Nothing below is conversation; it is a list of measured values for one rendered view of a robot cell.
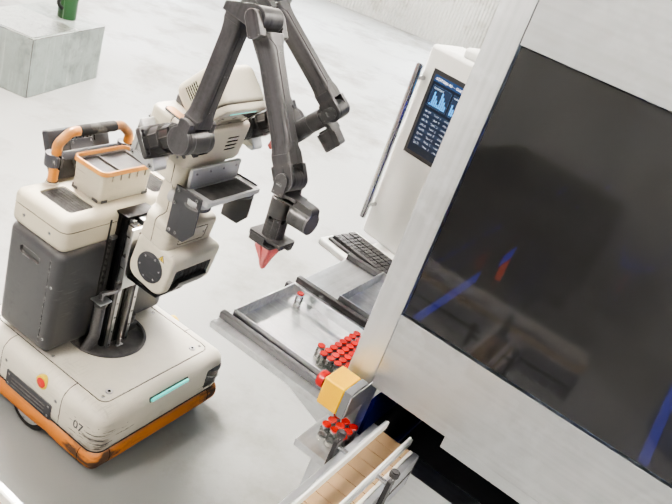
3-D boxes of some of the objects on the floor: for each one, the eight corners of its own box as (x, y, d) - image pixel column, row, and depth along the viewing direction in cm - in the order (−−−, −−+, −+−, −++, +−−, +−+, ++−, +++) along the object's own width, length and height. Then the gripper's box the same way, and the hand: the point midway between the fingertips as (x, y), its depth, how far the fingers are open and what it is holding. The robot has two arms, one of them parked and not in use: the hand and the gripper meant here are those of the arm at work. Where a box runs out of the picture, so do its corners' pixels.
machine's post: (265, 640, 215) (609, -133, 120) (252, 654, 210) (600, -140, 115) (248, 625, 217) (573, -145, 123) (235, 638, 212) (562, -152, 118)
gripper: (302, 222, 183) (285, 274, 190) (271, 203, 187) (256, 255, 194) (285, 227, 178) (268, 281, 184) (254, 208, 182) (239, 261, 188)
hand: (263, 265), depth 189 cm, fingers closed
